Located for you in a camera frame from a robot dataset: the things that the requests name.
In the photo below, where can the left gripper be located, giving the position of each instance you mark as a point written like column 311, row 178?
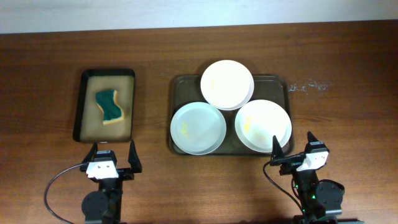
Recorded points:
column 135, row 167

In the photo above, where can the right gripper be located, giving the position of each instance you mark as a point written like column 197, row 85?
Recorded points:
column 278, row 158

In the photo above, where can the green yellow sponge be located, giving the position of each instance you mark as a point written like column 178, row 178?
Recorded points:
column 106, row 101

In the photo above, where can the pale blue plate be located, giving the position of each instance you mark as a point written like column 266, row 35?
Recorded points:
column 198, row 128

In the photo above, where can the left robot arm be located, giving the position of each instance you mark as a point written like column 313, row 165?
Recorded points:
column 104, row 205

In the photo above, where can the small black water tray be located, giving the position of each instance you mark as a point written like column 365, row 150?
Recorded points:
column 88, row 126

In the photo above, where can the white plate right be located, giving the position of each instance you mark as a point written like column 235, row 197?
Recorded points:
column 257, row 122

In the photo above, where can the white plate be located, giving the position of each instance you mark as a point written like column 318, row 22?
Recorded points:
column 227, row 85
column 257, row 122

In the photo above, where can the white plate top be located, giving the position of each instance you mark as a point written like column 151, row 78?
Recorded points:
column 227, row 85

